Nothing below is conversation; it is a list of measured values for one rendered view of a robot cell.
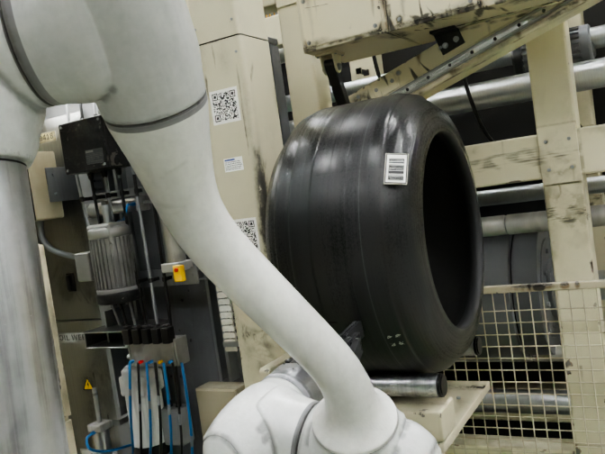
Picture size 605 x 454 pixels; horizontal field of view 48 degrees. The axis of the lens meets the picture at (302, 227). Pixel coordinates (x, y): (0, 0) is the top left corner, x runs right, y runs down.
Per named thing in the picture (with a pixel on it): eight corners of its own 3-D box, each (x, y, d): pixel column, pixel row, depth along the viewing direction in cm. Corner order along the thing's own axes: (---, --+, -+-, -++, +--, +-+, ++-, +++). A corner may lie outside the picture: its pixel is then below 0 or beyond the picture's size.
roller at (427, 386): (278, 374, 142) (289, 369, 146) (280, 395, 142) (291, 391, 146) (439, 376, 125) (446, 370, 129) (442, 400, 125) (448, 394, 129)
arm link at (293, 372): (248, 376, 97) (267, 358, 102) (261, 433, 98) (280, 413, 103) (302, 376, 92) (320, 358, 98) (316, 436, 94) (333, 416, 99)
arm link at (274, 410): (250, 431, 99) (332, 453, 93) (187, 493, 86) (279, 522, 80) (248, 364, 96) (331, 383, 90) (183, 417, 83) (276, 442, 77)
